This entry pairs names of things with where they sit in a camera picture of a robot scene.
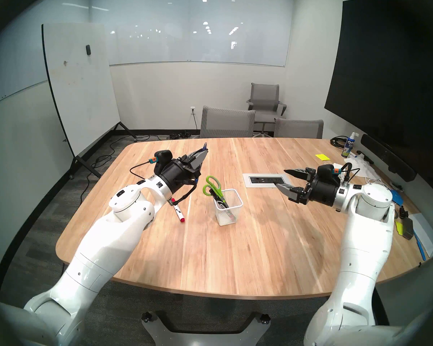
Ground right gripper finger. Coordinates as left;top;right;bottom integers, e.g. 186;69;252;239
284;168;316;182
276;183;309;205

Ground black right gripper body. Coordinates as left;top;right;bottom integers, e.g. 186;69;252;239
306;175;344;208

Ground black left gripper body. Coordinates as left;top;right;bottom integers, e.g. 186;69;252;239
160;158;200;193

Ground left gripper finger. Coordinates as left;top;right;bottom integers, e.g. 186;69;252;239
192;151;209;177
183;148;207;164

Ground green handled scissors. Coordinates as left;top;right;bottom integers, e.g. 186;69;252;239
203;176;226;205

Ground red capped whiteboard marker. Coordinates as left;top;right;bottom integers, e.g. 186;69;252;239
171;198;186;223

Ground black permanent marker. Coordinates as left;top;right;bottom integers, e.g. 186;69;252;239
209;188;228;209

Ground white mesh pen holder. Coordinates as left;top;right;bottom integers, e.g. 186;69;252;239
214;188;244;226

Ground grey mesh office chair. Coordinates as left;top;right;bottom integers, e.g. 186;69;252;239
274;118;324;139
200;106;256;138

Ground silver table power outlet panel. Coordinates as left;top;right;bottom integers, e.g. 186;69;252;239
242;173;287;188

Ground whiteboard cleaner spray bottle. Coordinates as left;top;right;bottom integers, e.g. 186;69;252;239
341;132;359;158

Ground black video sound bar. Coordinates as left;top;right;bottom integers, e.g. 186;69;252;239
361;134;416;182

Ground grey office chair with armrests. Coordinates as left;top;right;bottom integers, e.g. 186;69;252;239
246;83;287;135

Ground yellow and black pad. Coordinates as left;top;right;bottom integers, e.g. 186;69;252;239
395;217;415;240

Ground white paper sheet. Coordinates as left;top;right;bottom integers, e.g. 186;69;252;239
408;213;433;257

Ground blue stick tool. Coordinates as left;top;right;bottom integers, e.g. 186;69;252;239
413;234;427;262

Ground rolling white whiteboard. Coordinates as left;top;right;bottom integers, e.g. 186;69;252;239
41;23;136;179

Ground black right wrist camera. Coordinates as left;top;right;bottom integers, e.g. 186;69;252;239
318;164;342;178

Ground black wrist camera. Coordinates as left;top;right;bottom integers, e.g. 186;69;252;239
318;164;342;178
153;150;173;166

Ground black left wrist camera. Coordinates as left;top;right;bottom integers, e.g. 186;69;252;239
153;150;173;166

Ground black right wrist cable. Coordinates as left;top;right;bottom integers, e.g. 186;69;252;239
341;163;361;183

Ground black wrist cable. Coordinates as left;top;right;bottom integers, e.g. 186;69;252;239
130;160;156;180
341;163;361;183

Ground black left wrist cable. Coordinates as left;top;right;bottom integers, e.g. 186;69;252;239
130;160;156;180

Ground wide glass wall whiteboard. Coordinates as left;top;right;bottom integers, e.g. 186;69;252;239
90;0;294;67

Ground large black wall screen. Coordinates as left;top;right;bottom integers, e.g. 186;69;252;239
324;0;433;183

